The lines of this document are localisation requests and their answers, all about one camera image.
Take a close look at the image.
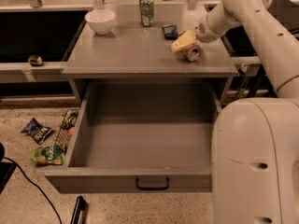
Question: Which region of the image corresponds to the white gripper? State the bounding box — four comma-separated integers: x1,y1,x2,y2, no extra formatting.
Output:
171,14,222,52

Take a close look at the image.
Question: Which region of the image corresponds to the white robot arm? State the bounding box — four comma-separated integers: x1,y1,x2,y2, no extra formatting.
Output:
171,0,299,224

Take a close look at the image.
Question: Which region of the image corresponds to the green soda can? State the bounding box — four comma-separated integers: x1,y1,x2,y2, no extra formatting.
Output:
139,0,154,27

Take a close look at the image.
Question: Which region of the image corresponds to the grey open top drawer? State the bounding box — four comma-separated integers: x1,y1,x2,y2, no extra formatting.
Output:
45,81,218,193

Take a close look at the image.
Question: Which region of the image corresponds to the dark blue small packet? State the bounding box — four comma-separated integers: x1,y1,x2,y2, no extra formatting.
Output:
163,25,178,40

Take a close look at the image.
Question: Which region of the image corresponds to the grey cabinet with top surface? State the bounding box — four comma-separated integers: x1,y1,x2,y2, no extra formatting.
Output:
63,2,236,102

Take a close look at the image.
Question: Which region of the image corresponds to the white ceramic bowl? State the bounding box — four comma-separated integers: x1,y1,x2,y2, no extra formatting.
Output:
85,9,116,35

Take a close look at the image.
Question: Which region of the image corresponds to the green patterned snack bag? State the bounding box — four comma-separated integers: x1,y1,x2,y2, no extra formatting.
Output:
60,109,78,129

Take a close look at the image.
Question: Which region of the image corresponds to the small red ball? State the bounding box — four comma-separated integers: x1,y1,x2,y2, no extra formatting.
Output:
68,127,75,137

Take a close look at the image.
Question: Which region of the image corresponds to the yellow black tape measure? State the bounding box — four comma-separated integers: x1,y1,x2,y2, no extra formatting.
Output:
28,55,43,66

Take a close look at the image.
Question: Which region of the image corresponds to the checkered snack packet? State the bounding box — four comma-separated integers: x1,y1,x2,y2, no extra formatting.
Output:
55,129,71,152

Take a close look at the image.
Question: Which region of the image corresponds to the blue chip bag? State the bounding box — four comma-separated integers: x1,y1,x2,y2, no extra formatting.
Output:
21,118,52,145

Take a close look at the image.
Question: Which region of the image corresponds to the green snack pouch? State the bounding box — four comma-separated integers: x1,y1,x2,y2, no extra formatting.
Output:
30,146,64,165

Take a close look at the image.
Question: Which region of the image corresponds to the black stick object on floor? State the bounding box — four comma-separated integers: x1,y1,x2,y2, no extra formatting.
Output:
70,196,86,224

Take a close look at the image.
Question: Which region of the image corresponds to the black device at left edge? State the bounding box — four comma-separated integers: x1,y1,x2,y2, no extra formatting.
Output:
0,143,16,194

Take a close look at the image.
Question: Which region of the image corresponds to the black drawer handle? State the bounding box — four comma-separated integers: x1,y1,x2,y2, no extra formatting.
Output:
135,177,170,191

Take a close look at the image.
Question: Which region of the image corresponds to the black cable on floor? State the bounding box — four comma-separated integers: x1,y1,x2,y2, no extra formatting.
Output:
2,156,64,224

